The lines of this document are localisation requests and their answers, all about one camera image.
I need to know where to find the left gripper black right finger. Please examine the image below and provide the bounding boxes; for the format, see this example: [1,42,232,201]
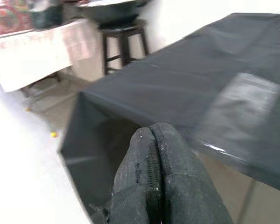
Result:
[150,123,234,224]

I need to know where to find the black round stool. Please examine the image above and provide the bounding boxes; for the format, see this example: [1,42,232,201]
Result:
[99,20,150,75]

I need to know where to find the clear tape strip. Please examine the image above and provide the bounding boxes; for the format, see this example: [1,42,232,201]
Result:
[193,72,280,159]

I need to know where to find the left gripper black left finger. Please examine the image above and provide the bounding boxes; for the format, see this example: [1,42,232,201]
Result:
[107,127,165,224]

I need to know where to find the beige fringed cloth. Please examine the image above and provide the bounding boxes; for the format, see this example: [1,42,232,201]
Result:
[0,20,103,93]

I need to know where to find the dark round pot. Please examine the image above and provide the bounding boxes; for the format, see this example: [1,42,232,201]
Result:
[29,0,63,30]

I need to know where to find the black metal bowl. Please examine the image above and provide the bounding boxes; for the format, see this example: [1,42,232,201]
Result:
[77,0,150,25]

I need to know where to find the red printed box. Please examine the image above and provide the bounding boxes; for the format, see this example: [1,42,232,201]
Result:
[0,0,32,35]

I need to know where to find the black tablecloth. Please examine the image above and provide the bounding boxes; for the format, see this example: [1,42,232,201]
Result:
[58,13,280,224]

